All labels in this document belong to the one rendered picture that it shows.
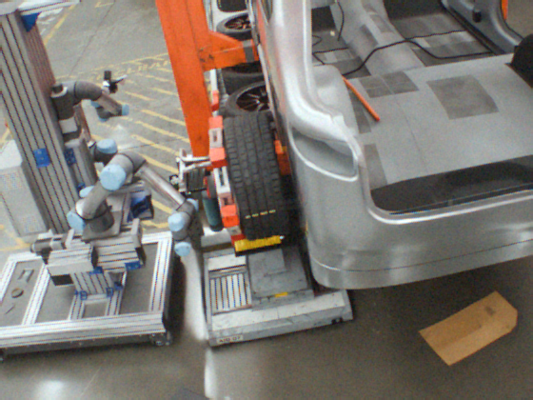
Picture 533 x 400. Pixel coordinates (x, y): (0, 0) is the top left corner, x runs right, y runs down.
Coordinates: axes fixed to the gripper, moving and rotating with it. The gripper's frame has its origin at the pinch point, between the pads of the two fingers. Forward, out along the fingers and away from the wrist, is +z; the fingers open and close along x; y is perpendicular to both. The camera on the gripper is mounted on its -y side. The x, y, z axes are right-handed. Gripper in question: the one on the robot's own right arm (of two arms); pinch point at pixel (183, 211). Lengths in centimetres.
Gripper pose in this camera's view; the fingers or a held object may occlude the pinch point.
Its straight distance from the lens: 344.8
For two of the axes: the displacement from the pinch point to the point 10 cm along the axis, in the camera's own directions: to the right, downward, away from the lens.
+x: -9.8, 2.0, 0.1
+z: -1.0, -5.6, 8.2
